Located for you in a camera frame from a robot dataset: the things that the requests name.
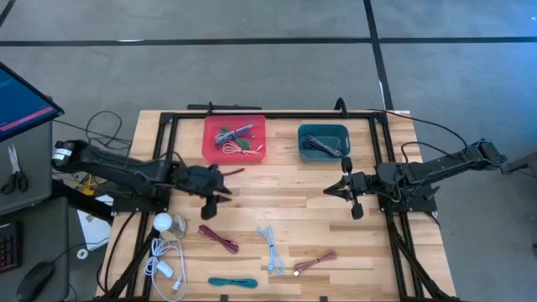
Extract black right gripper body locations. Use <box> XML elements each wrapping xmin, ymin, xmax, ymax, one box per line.
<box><xmin>341</xmin><ymin>156</ymin><xmax>379</xmax><ymax>221</ymax></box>

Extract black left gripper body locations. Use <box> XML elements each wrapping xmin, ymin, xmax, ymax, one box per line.
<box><xmin>180</xmin><ymin>163</ymin><xmax>224</xmax><ymax>221</ymax></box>

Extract grey braided USB cable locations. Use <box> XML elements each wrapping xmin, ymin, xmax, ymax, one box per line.
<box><xmin>305</xmin><ymin>134</ymin><xmax>345</xmax><ymax>159</ymax></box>

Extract maroon braided USB cable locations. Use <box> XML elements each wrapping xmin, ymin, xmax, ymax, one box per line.
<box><xmin>197</xmin><ymin>224</ymin><xmax>241</xmax><ymax>255</ymax></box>

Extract cream USB cable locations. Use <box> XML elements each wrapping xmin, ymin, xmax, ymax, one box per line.
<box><xmin>222</xmin><ymin>140</ymin><xmax>264</xmax><ymax>158</ymax></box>

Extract green USB cable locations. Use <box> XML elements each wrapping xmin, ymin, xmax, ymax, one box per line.
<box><xmin>220</xmin><ymin>125</ymin><xmax>253</xmax><ymax>151</ymax></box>

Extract dark purple USB cable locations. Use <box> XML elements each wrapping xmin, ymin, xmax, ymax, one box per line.
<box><xmin>300</xmin><ymin>133</ymin><xmax>332</xmax><ymax>153</ymax></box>

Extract pale periwinkle USB cable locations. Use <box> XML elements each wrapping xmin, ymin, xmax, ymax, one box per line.
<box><xmin>215</xmin><ymin>123</ymin><xmax>255</xmax><ymax>143</ymax></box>

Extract pink USB cable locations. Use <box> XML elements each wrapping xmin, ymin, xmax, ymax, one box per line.
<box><xmin>293</xmin><ymin>249</ymin><xmax>338</xmax><ymax>278</ymax></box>

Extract light blue USB cable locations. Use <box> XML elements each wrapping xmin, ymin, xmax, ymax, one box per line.
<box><xmin>256</xmin><ymin>226</ymin><xmax>287</xmax><ymax>277</ymax></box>

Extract teal black braided cable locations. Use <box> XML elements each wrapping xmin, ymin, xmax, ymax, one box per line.
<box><xmin>207</xmin><ymin>276</ymin><xmax>259</xmax><ymax>289</ymax></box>

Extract teal plastic bin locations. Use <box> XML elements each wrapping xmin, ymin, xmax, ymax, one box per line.
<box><xmin>297</xmin><ymin>123</ymin><xmax>351</xmax><ymax>164</ymax></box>

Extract white globe desk lamp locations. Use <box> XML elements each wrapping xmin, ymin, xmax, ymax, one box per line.
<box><xmin>152</xmin><ymin>212</ymin><xmax>188</xmax><ymax>242</ymax></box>

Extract pink plastic bin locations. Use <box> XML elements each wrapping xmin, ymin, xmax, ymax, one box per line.
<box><xmin>201</xmin><ymin>114</ymin><xmax>268</xmax><ymax>165</ymax></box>

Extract yellow clamp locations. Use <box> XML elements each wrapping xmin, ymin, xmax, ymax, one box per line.
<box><xmin>81</xmin><ymin>174</ymin><xmax>96</xmax><ymax>197</ymax></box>

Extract white paper sheet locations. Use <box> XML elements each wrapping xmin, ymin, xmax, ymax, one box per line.
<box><xmin>77</xmin><ymin>195</ymin><xmax>113</xmax><ymax>253</ymax></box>

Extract grey stand leg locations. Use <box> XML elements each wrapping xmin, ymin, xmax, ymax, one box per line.
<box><xmin>501</xmin><ymin>149</ymin><xmax>537</xmax><ymax>176</ymax></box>

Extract grey side desk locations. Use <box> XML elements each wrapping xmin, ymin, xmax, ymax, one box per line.
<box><xmin>0</xmin><ymin>119</ymin><xmax>70</xmax><ymax>302</ymax></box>

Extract black computer mouse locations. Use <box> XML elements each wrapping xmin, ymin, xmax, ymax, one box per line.
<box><xmin>15</xmin><ymin>260</ymin><xmax>56</xmax><ymax>302</ymax></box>

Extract blue screen monitor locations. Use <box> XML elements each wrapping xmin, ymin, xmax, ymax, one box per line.
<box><xmin>0</xmin><ymin>61</ymin><xmax>65</xmax><ymax>143</ymax></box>

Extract black keyboard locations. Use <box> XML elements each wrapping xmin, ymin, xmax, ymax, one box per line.
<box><xmin>0</xmin><ymin>221</ymin><xmax>23</xmax><ymax>273</ymax></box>

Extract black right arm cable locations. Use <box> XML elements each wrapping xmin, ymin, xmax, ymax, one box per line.
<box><xmin>368</xmin><ymin>107</ymin><xmax>473</xmax><ymax>167</ymax></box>

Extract black metal table frame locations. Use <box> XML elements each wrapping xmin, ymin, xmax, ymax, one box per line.
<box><xmin>95</xmin><ymin>96</ymin><xmax>461</xmax><ymax>302</ymax></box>

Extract black floor cable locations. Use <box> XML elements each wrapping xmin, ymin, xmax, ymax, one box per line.
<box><xmin>53</xmin><ymin>110</ymin><xmax>133</xmax><ymax>153</ymax></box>

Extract black handled scissors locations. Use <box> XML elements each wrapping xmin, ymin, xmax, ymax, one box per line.
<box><xmin>0</xmin><ymin>144</ymin><xmax>29</xmax><ymax>196</ymax></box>

